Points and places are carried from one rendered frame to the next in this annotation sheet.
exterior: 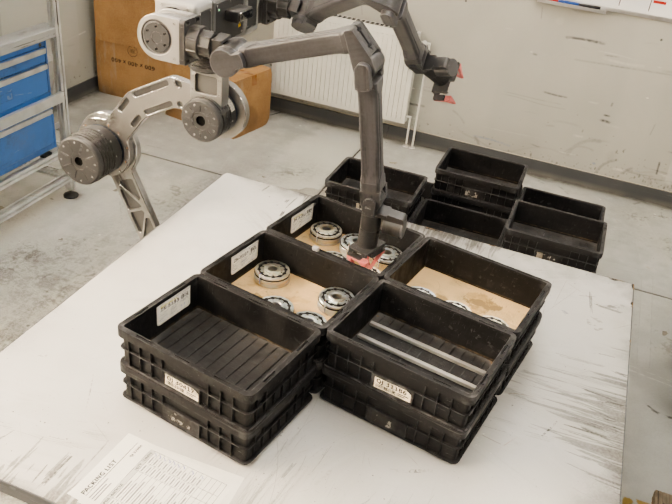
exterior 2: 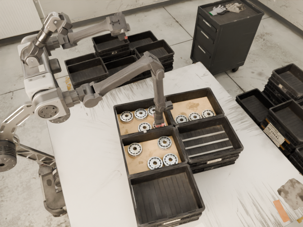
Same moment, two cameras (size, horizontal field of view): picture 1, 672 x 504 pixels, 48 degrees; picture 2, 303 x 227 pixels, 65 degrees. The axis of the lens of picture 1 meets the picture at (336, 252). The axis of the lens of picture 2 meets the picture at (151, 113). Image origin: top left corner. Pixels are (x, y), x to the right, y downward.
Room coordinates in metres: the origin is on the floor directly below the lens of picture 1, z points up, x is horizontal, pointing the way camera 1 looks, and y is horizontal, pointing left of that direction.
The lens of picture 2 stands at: (1.09, 0.64, 2.33)
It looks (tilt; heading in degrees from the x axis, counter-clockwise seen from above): 52 degrees down; 318
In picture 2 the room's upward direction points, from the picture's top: straight up
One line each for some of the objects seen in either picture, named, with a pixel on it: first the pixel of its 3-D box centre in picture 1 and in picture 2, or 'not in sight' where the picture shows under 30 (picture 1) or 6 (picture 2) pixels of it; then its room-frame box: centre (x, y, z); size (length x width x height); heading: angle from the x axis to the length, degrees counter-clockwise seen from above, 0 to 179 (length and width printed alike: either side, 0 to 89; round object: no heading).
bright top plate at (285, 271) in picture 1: (272, 270); (135, 149); (1.79, 0.18, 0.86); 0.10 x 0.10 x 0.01
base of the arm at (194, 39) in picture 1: (200, 42); (70, 98); (1.94, 0.42, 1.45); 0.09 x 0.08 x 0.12; 163
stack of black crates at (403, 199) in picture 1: (370, 221); (91, 84); (3.02, -0.14, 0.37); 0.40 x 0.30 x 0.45; 73
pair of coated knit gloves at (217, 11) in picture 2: not in sight; (218, 10); (2.57, -1.72, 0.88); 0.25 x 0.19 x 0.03; 73
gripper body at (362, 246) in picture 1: (368, 238); (158, 115); (1.83, -0.09, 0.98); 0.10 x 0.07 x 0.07; 147
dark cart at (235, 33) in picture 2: not in sight; (221, 42); (2.46, -1.80, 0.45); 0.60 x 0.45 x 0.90; 73
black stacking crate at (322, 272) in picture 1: (289, 293); (152, 154); (1.68, 0.11, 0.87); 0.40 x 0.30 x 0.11; 62
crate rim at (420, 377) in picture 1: (422, 336); (208, 138); (1.49, -0.24, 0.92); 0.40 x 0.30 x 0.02; 62
